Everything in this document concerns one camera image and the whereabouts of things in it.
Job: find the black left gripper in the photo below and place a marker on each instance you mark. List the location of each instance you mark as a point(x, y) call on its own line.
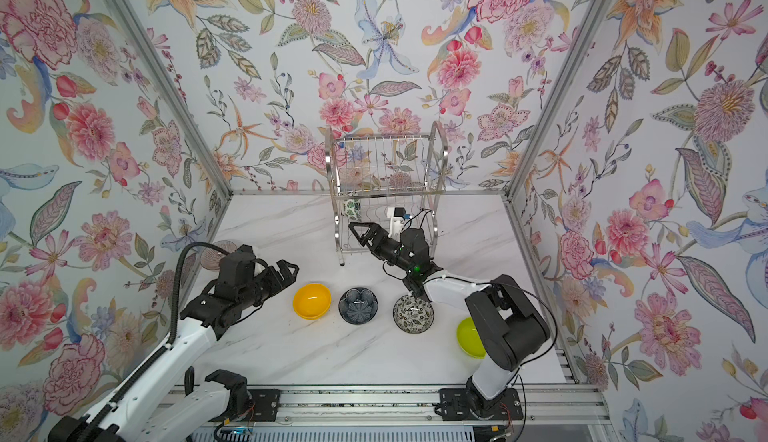
point(271, 276)

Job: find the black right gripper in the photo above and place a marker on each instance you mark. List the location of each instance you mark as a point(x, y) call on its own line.
point(376, 238)

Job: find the yellow bowl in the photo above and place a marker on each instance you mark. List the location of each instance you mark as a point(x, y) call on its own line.
point(312, 301)

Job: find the green leaf pattern bowl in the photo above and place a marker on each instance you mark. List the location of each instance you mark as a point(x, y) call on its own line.
point(352, 210)

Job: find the dark blue flower bowl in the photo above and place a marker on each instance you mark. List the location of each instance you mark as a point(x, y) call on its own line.
point(358, 306)

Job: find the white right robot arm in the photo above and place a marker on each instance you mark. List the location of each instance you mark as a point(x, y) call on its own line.
point(510, 328)

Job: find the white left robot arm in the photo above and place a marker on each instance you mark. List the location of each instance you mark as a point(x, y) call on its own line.
point(138, 376)

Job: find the pink striped ceramic bowl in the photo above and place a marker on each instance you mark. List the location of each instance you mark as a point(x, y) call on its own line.
point(211, 258)

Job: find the black white speckled bowl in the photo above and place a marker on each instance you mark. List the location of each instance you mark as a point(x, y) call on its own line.
point(413, 315)

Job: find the lime green bowl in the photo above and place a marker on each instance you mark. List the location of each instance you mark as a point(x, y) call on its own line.
point(469, 340)

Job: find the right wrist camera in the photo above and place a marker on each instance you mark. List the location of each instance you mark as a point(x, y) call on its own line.
point(397, 218)

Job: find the chrome wire dish rack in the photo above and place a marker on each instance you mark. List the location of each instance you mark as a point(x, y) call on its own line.
point(381, 171)

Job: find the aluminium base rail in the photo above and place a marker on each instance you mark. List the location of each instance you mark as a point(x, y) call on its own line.
point(521, 412)

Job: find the aluminium corner post right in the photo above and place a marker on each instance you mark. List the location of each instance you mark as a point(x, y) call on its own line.
point(562, 85)

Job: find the aluminium corner post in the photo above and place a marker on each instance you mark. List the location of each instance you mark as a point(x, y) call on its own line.
point(137, 35)
point(562, 85)

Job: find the aluminium corner post left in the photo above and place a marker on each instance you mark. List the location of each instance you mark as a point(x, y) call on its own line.
point(137, 35)

